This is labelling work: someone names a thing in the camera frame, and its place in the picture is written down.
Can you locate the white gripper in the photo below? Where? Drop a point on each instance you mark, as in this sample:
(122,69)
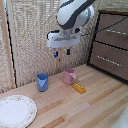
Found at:
(63,39)

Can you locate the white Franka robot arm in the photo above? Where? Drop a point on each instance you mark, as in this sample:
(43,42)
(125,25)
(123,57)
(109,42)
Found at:
(71,13)

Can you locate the dark brown drawer cabinet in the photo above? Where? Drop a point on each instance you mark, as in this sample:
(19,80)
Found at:
(110,50)

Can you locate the pink cup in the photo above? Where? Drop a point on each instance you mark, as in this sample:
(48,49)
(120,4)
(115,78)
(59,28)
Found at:
(69,76)

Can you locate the bamboo blind screen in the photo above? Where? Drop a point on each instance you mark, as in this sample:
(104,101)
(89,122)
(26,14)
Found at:
(36,36)

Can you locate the blue cup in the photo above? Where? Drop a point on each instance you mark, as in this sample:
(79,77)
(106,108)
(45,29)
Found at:
(42,82)

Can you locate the orange rectangular block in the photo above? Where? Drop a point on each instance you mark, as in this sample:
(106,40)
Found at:
(79,88)

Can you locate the white floral-rim plate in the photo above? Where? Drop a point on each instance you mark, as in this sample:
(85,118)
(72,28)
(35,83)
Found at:
(16,111)

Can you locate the grey object at table corner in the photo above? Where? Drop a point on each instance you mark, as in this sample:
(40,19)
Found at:
(121,117)

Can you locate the wooden post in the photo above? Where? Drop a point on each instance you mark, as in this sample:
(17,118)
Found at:
(7,46)

